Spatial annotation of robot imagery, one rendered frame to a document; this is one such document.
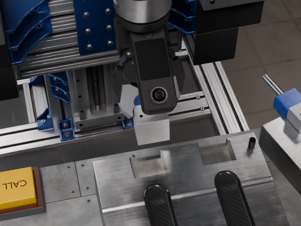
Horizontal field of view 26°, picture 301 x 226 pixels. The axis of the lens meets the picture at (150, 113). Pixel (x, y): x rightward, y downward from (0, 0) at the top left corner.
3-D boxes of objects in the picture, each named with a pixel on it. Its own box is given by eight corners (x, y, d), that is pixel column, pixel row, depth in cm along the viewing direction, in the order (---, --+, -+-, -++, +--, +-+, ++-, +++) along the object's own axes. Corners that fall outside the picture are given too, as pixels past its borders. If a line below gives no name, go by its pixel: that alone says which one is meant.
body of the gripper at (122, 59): (164, 38, 97) (163, -24, 87) (177, 82, 92) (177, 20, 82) (113, 46, 96) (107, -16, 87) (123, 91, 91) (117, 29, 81)
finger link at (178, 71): (188, 82, 96) (174, 44, 89) (191, 89, 95) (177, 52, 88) (158, 92, 97) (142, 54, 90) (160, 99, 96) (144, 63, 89)
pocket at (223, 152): (194, 156, 105) (195, 142, 102) (226, 150, 106) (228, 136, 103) (202, 179, 102) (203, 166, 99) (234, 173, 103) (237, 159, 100)
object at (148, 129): (124, 82, 108) (122, 60, 104) (153, 77, 109) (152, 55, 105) (138, 145, 100) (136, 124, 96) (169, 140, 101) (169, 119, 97)
